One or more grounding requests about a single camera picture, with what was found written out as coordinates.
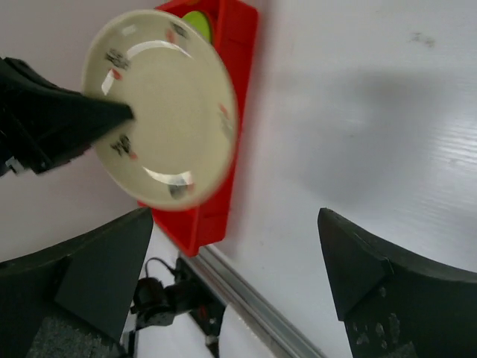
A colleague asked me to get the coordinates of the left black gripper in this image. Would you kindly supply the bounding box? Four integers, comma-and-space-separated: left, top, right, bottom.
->
1, 57, 134, 174

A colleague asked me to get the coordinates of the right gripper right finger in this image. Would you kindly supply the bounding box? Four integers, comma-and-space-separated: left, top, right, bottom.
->
318, 208, 476, 357

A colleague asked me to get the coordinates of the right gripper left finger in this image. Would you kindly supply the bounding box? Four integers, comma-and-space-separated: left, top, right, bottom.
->
1, 207, 153, 357

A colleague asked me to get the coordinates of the beige plate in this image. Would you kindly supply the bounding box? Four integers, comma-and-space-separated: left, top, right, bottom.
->
82, 10, 239, 211

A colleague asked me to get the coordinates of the lime green plate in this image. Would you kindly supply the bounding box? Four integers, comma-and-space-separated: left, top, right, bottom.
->
183, 10, 212, 43

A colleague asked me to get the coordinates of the red plastic bin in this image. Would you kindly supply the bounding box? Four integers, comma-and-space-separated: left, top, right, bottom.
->
127, 1, 259, 257

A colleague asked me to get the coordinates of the aluminium rail frame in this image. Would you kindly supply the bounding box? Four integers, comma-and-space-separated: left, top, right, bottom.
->
180, 247, 323, 357

